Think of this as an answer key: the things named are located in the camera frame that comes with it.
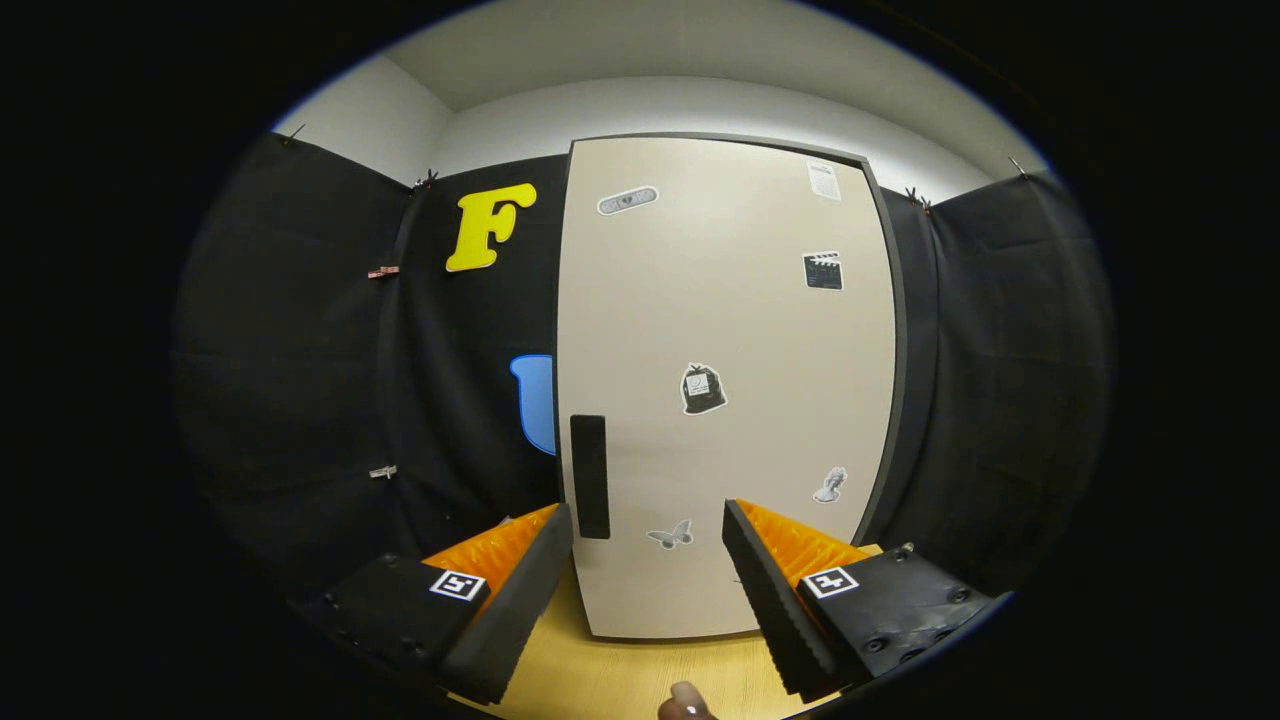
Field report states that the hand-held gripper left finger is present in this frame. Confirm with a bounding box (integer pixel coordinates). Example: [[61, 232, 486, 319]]
[[298, 503, 575, 707]]

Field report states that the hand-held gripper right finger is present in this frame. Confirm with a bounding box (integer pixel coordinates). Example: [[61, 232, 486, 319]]
[[722, 500, 1001, 704]]

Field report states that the black door handle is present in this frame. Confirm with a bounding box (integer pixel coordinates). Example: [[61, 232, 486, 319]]
[[570, 414, 611, 541]]

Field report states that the beige shoe cabinet door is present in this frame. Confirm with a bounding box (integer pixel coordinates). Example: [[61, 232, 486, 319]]
[[557, 137, 898, 641]]

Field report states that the grey shoe cabinet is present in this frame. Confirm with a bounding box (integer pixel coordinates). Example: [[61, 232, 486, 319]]
[[555, 130, 911, 643]]

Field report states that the black backdrop cloth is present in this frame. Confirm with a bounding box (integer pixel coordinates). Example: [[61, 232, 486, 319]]
[[170, 130, 1116, 611]]

